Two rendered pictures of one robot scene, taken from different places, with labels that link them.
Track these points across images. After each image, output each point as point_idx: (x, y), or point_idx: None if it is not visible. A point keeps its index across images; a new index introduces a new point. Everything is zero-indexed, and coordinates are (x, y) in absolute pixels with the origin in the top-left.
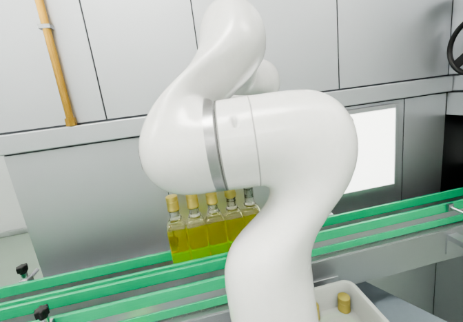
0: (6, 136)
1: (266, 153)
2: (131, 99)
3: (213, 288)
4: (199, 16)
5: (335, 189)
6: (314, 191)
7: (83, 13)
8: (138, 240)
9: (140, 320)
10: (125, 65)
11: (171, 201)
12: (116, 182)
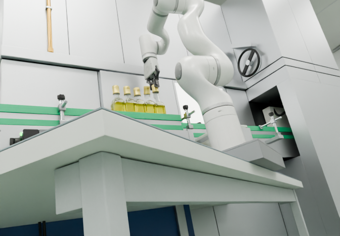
0: (12, 47)
1: None
2: (84, 50)
3: (149, 117)
4: (122, 26)
5: (201, 3)
6: (197, 2)
7: (66, 9)
8: None
9: None
10: (84, 35)
11: (117, 87)
12: (69, 91)
